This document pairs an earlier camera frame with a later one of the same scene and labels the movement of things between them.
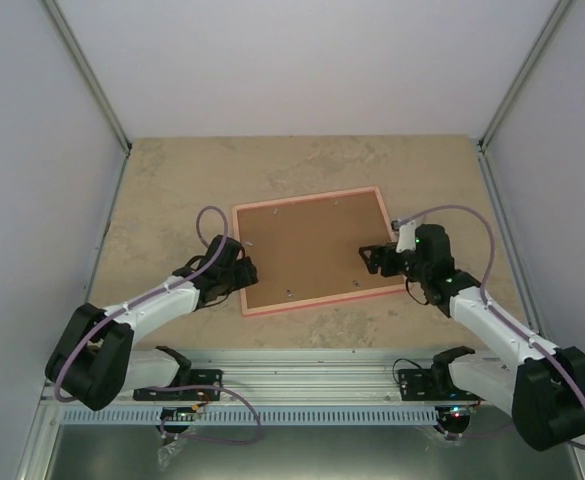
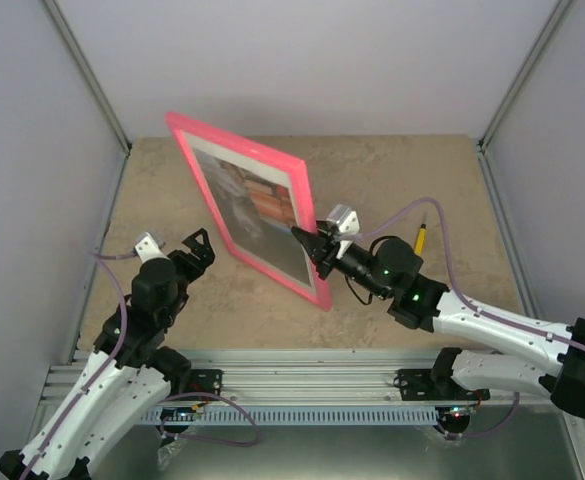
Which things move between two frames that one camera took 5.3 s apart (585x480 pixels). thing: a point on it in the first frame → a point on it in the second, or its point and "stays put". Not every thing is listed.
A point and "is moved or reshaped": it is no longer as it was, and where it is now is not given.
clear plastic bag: [165, 452] stays put
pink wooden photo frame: [306, 250] is moved or reshaped
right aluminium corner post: [490, 135] stays put
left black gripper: [248, 274] → [206, 255]
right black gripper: [377, 253] → [326, 247]
